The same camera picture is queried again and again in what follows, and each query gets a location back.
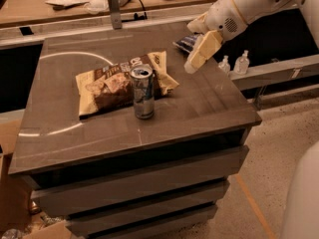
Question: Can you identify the grey metal rail shelf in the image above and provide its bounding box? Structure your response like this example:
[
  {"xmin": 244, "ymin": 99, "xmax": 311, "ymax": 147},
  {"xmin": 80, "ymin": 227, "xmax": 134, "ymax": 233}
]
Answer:
[{"xmin": 229, "ymin": 55, "xmax": 319, "ymax": 91}]

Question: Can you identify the grey drawer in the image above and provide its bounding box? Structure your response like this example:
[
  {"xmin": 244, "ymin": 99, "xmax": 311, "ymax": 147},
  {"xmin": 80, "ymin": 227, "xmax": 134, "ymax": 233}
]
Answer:
[
  {"xmin": 32, "ymin": 145, "xmax": 249, "ymax": 216},
  {"xmin": 66, "ymin": 179, "xmax": 229, "ymax": 238},
  {"xmin": 88, "ymin": 202, "xmax": 217, "ymax": 239}
]

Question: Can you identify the bottom grey drawer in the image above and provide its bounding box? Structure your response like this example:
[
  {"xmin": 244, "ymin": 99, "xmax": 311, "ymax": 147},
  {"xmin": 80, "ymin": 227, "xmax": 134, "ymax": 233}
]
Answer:
[{"xmin": 88, "ymin": 202, "xmax": 217, "ymax": 239}]

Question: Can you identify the top grey drawer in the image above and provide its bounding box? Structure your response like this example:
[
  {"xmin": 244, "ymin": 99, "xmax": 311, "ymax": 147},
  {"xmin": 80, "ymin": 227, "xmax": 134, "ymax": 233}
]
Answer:
[{"xmin": 32, "ymin": 145, "xmax": 249, "ymax": 216}]

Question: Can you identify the clear sanitizer bottle right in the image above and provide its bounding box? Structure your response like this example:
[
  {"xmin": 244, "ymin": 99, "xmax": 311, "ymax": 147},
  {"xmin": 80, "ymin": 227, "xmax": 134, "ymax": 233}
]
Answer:
[{"xmin": 233, "ymin": 50, "xmax": 250, "ymax": 75}]

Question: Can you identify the clear sanitizer bottle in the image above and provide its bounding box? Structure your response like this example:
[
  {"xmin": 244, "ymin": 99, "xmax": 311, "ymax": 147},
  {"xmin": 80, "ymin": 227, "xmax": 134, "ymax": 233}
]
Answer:
[
  {"xmin": 218, "ymin": 56, "xmax": 230, "ymax": 75},
  {"xmin": 233, "ymin": 50, "xmax": 250, "ymax": 75}
]

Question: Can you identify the blue chip bag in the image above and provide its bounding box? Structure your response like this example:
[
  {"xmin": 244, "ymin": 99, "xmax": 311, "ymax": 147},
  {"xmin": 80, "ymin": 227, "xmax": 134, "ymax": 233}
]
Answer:
[{"xmin": 173, "ymin": 34, "xmax": 199, "ymax": 54}]

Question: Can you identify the silver blue redbull can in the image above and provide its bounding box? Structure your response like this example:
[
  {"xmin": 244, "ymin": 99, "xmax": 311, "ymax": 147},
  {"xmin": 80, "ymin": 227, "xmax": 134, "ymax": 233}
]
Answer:
[{"xmin": 130, "ymin": 64, "xmax": 155, "ymax": 120}]

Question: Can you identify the middle grey drawer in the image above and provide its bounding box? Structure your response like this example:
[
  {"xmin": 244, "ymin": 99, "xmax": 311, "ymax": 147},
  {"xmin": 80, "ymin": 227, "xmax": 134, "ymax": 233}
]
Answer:
[{"xmin": 66, "ymin": 179, "xmax": 229, "ymax": 238}]

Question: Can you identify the grey metal post left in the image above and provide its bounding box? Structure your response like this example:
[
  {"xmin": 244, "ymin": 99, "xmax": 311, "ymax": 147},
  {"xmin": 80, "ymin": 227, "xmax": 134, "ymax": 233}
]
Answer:
[{"xmin": 108, "ymin": 0, "xmax": 122, "ymax": 30}]

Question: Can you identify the black power cable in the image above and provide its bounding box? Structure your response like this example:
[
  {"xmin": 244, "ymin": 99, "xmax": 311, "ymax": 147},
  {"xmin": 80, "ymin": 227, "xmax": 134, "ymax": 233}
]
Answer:
[{"xmin": 121, "ymin": 0, "xmax": 149, "ymax": 23}]

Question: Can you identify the clear sanitizer bottle left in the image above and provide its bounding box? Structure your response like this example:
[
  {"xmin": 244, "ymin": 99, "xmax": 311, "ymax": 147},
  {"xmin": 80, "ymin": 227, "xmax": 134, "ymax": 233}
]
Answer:
[{"xmin": 218, "ymin": 56, "xmax": 230, "ymax": 75}]

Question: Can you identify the cardboard box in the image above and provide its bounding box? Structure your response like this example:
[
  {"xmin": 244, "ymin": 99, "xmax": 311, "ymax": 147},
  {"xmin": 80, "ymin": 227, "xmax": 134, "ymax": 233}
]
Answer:
[{"xmin": 0, "ymin": 119, "xmax": 72, "ymax": 239}]

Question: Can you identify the brown sea salt chip bag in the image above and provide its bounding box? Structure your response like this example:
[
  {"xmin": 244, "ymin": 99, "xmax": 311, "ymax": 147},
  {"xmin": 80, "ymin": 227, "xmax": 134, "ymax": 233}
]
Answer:
[{"xmin": 76, "ymin": 51, "xmax": 178, "ymax": 117}]

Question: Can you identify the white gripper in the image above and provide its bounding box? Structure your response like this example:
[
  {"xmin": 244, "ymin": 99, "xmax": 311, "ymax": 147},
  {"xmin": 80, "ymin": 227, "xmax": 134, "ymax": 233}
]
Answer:
[{"xmin": 184, "ymin": 0, "xmax": 248, "ymax": 74}]

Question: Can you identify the grey drawer cabinet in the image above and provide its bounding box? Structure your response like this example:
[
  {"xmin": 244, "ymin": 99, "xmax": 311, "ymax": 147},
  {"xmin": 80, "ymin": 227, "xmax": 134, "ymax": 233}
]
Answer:
[{"xmin": 8, "ymin": 21, "xmax": 263, "ymax": 239}]

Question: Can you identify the wooden background desk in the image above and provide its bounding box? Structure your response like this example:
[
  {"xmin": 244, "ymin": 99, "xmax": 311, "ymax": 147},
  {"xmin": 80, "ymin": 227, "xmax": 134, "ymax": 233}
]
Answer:
[{"xmin": 0, "ymin": 0, "xmax": 215, "ymax": 28}]

